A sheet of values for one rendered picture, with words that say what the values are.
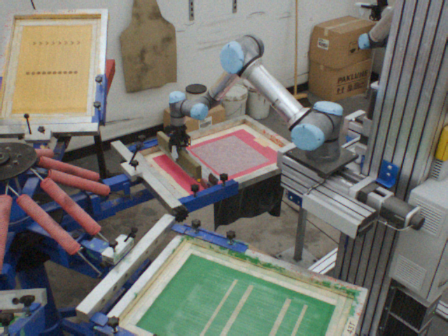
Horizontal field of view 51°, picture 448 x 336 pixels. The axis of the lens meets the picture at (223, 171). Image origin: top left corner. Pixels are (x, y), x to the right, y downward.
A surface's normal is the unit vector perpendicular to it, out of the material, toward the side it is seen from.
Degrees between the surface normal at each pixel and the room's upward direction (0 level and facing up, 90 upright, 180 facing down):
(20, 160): 0
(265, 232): 0
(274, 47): 90
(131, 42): 88
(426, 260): 90
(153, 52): 89
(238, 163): 0
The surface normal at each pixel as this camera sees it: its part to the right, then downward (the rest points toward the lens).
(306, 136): -0.48, 0.54
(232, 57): -0.65, 0.35
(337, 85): 0.52, 0.47
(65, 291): 0.00, -0.83
